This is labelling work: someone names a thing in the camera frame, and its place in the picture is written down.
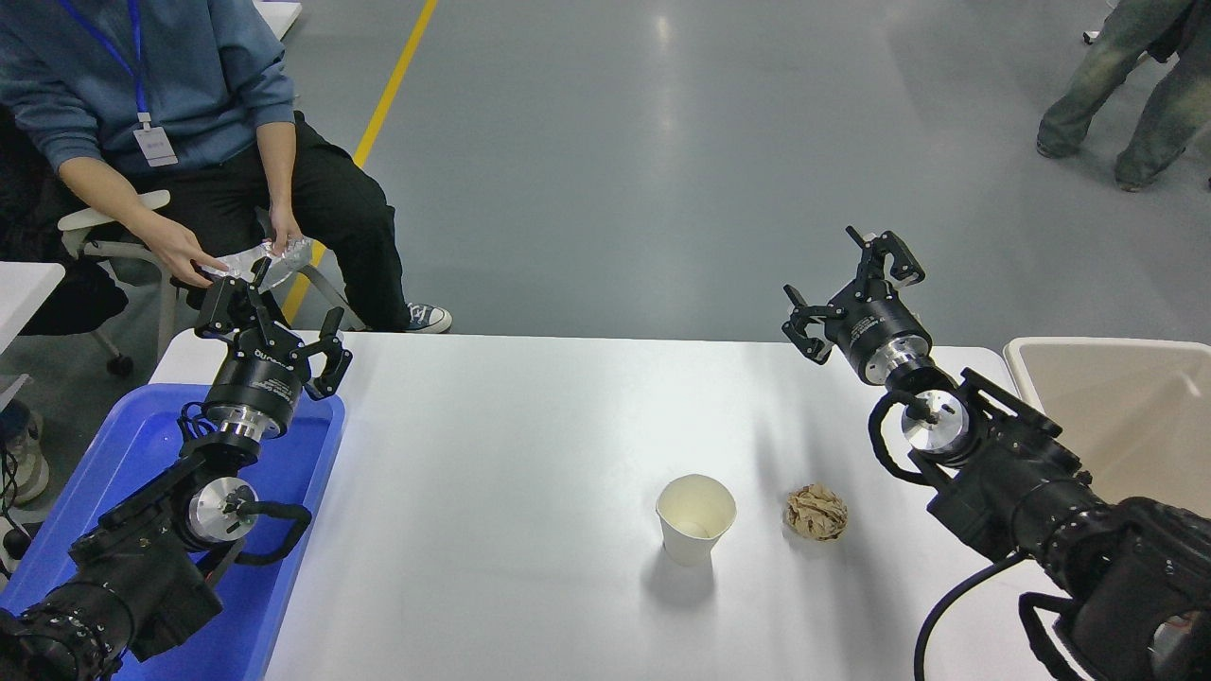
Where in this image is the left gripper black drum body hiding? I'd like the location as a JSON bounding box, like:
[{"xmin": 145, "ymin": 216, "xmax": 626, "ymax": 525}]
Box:
[{"xmin": 203, "ymin": 340, "xmax": 311, "ymax": 425}]

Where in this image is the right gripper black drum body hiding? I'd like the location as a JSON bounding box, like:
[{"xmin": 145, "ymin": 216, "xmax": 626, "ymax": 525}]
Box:
[{"xmin": 827, "ymin": 293, "xmax": 930, "ymax": 377}]

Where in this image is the silver foil tray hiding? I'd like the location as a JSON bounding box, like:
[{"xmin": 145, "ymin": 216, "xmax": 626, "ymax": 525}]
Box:
[{"xmin": 210, "ymin": 236, "xmax": 313, "ymax": 292}]

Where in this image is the white paper cup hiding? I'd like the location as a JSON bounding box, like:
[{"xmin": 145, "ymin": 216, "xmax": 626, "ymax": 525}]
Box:
[{"xmin": 656, "ymin": 474, "xmax": 738, "ymax": 567}]

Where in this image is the person's left hand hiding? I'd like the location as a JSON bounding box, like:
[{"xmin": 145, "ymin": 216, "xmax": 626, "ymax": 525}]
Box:
[{"xmin": 268, "ymin": 204, "xmax": 306, "ymax": 256}]

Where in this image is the person's right hand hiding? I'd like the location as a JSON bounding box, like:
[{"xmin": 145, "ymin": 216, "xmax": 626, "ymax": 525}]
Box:
[{"xmin": 142, "ymin": 214, "xmax": 228, "ymax": 288}]

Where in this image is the blue plastic tray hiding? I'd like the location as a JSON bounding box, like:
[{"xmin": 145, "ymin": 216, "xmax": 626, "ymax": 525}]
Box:
[{"xmin": 0, "ymin": 382, "xmax": 346, "ymax": 681}]

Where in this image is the crumpled tan paper ball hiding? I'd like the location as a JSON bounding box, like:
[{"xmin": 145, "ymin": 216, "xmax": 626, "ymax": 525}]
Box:
[{"xmin": 783, "ymin": 483, "xmax": 849, "ymax": 542}]

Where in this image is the pale grey office chair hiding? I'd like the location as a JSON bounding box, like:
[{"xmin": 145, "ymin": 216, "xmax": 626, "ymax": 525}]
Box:
[{"xmin": 57, "ymin": 189, "xmax": 370, "ymax": 379}]

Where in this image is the white side table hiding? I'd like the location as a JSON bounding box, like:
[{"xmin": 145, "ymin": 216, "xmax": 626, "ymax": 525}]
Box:
[{"xmin": 0, "ymin": 262, "xmax": 67, "ymax": 412}]

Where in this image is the pale shoe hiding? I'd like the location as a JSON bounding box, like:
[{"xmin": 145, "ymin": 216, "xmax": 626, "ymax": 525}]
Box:
[{"xmin": 0, "ymin": 402, "xmax": 50, "ymax": 505}]

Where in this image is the large pale bin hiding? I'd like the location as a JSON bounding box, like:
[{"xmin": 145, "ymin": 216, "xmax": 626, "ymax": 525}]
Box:
[{"xmin": 1003, "ymin": 337, "xmax": 1211, "ymax": 521}]

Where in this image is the person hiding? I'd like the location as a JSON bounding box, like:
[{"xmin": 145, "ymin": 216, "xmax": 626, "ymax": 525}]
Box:
[
  {"xmin": 0, "ymin": 0, "xmax": 453, "ymax": 337},
  {"xmin": 1036, "ymin": 0, "xmax": 1211, "ymax": 193}
]

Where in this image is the white flat panel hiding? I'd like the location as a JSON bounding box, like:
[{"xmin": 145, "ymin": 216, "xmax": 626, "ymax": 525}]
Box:
[{"xmin": 254, "ymin": 0, "xmax": 304, "ymax": 41}]

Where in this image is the black cable bundle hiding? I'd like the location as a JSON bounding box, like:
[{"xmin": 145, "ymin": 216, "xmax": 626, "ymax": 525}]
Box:
[{"xmin": 0, "ymin": 445, "xmax": 44, "ymax": 578}]

